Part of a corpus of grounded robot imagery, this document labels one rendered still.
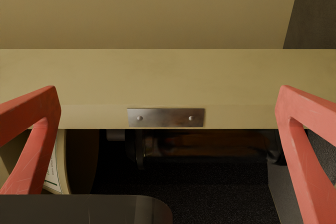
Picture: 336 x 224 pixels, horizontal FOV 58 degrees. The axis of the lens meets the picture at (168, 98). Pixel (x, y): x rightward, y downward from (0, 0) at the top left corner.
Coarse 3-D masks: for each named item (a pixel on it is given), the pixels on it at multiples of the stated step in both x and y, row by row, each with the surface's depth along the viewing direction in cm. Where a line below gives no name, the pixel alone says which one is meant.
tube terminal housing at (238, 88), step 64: (0, 64) 33; (64, 64) 33; (128, 64) 33; (192, 64) 33; (256, 64) 33; (320, 64) 33; (64, 128) 29; (128, 128) 29; (192, 128) 29; (256, 128) 29
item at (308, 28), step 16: (304, 0) 57; (320, 0) 51; (304, 16) 57; (320, 16) 51; (288, 32) 65; (304, 32) 57; (320, 32) 51; (288, 48) 65; (304, 48) 57; (320, 48) 51
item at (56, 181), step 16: (64, 144) 35; (80, 144) 50; (96, 144) 52; (64, 160) 35; (80, 160) 49; (96, 160) 51; (48, 176) 36; (64, 176) 35; (80, 176) 48; (64, 192) 37; (80, 192) 44
